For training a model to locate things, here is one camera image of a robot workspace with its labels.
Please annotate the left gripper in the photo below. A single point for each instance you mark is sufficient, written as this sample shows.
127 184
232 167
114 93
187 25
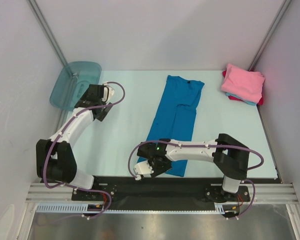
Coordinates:
100 116

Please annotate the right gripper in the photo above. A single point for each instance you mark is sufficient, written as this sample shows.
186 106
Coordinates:
161 169

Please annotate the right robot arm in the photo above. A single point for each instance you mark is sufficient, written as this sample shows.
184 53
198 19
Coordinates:
229 155

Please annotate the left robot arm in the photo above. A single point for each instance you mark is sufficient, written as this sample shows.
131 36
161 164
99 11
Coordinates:
55 160

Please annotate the teal translucent plastic bin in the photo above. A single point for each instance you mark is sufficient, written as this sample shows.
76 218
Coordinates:
72 82

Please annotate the light blue folded t-shirt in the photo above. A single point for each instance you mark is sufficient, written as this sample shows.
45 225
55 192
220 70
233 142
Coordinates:
236 98

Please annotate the pink folded t-shirt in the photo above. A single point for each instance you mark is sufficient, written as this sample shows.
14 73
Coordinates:
242 82

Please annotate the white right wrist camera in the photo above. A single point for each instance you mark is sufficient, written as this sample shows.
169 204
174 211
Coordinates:
141 169

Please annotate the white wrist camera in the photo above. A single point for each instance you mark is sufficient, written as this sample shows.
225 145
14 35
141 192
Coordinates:
108 92
141 169

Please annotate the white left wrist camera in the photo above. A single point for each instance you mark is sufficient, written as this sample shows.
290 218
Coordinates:
108 92

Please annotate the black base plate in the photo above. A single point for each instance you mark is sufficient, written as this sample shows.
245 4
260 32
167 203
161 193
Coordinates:
162 194

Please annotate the white slotted cable duct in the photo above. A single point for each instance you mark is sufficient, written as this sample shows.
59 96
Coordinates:
86 208

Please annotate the left aluminium frame post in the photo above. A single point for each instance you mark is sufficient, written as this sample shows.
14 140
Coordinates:
43 23

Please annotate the aluminium frame post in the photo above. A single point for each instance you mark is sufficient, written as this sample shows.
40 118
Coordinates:
43 23
270 33

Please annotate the aluminium front rail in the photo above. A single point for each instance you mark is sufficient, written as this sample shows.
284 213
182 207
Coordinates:
265 194

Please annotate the right aluminium frame post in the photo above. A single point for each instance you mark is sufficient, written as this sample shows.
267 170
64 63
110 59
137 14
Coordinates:
270 33

